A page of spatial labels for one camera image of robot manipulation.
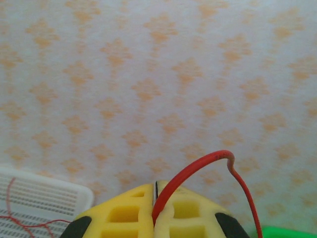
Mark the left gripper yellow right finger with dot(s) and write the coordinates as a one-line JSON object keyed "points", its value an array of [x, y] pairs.
{"points": [[193, 223]]}

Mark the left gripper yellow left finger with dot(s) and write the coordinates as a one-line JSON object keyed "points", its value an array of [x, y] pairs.
{"points": [[123, 223]]}

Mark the white perforated plastic basket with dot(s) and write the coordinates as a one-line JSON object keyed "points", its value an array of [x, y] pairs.
{"points": [[74, 196]]}

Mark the green perforated plastic basket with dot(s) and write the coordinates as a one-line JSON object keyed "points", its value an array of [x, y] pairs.
{"points": [[284, 233]]}

